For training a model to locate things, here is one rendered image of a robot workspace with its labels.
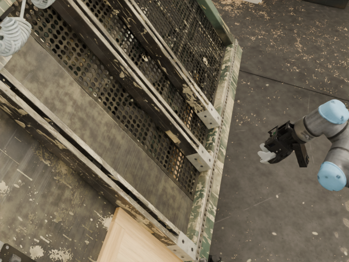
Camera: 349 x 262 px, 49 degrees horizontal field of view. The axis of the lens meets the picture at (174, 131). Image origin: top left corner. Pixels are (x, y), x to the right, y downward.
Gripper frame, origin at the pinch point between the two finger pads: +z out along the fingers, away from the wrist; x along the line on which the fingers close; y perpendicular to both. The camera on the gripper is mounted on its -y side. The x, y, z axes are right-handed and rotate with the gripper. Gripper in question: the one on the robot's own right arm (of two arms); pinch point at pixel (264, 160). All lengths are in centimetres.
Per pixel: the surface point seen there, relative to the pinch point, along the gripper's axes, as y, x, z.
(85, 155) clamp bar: 53, 29, 17
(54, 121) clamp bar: 66, 30, 9
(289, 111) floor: -78, -177, 108
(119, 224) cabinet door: 30, 37, 29
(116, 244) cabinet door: 28, 43, 30
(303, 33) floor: -73, -310, 110
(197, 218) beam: -2.9, 7.7, 44.7
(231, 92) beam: 1, -83, 53
